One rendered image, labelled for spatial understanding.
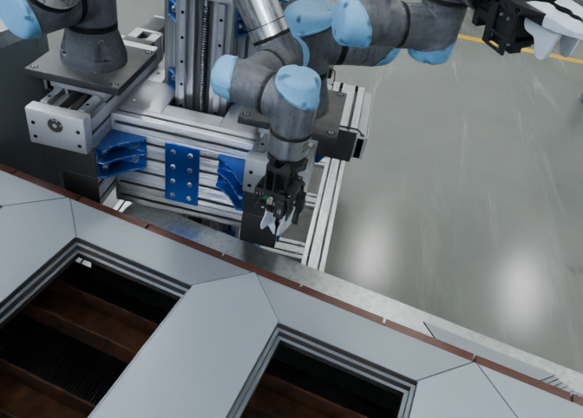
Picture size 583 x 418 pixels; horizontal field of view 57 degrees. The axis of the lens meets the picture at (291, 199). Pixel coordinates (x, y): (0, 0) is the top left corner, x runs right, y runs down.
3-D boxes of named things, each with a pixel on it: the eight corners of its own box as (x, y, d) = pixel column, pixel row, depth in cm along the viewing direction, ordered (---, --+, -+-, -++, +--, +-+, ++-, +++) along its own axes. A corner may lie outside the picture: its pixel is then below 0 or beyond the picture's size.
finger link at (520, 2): (563, 26, 65) (522, 0, 72) (568, 11, 64) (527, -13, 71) (529, 29, 64) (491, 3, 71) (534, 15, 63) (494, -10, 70)
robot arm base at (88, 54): (80, 41, 134) (75, 1, 128) (137, 53, 133) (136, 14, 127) (47, 64, 122) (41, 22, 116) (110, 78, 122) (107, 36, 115)
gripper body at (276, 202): (250, 211, 100) (256, 158, 93) (268, 186, 107) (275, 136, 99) (287, 225, 99) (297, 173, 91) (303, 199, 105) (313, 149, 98)
